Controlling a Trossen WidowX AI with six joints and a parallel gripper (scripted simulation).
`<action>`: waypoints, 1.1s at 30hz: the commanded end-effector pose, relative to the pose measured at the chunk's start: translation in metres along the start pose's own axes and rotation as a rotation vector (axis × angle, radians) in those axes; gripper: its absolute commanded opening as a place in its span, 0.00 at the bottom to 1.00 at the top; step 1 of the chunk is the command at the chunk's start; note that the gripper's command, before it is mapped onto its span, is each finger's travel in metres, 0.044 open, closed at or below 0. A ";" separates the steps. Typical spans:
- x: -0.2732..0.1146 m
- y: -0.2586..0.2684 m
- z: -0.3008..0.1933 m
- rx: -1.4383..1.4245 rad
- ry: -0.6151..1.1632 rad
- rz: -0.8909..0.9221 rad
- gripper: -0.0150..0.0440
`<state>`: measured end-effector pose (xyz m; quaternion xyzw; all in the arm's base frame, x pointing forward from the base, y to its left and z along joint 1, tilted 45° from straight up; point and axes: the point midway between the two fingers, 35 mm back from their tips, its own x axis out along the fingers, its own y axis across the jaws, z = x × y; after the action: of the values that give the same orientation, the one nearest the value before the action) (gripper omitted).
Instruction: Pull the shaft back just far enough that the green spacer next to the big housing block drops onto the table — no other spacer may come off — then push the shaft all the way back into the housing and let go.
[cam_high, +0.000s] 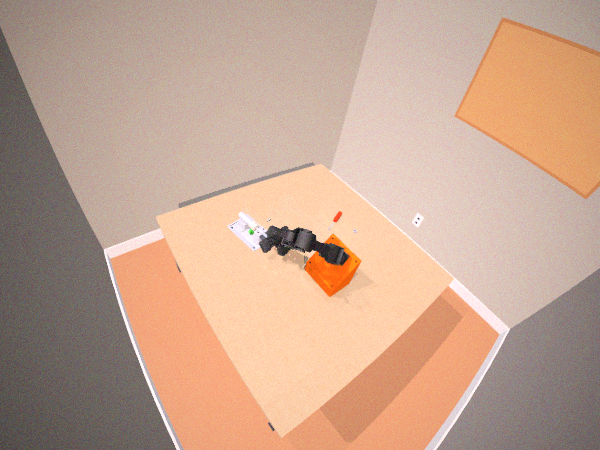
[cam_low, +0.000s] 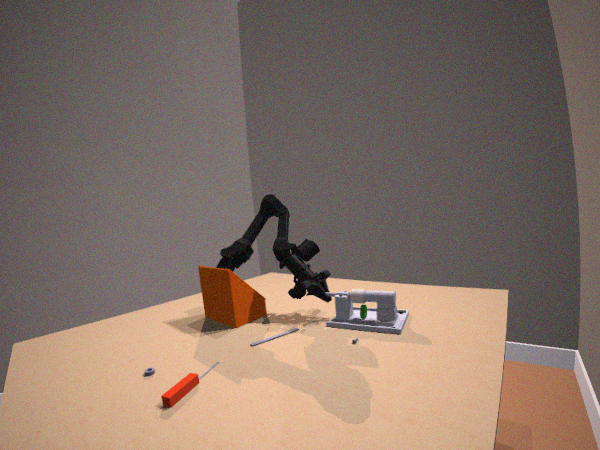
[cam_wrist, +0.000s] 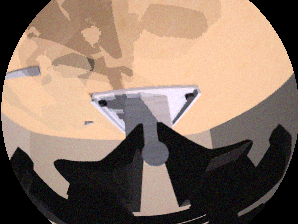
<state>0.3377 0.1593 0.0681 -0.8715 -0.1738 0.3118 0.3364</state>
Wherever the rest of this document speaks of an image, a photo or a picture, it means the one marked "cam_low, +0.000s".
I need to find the red-handled screwdriver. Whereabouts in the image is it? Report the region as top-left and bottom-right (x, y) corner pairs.
(161, 362), (219, 408)

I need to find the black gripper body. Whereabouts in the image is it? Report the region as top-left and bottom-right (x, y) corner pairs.
(293, 263), (331, 299)

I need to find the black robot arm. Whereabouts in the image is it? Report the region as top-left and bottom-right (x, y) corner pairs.
(216, 194), (320, 274)

